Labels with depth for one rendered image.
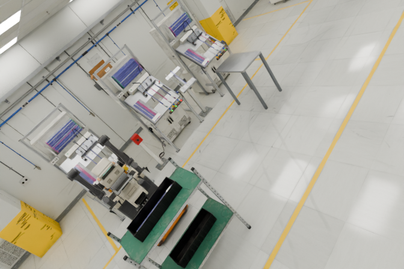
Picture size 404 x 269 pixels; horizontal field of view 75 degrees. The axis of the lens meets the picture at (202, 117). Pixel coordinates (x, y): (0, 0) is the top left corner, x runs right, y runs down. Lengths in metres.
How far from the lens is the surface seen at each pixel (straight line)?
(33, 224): 6.00
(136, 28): 6.65
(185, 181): 2.60
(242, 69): 3.93
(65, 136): 4.60
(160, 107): 4.66
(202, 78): 5.41
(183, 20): 5.48
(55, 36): 6.15
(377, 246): 2.73
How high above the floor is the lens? 2.49
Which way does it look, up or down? 29 degrees down
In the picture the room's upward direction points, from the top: 39 degrees counter-clockwise
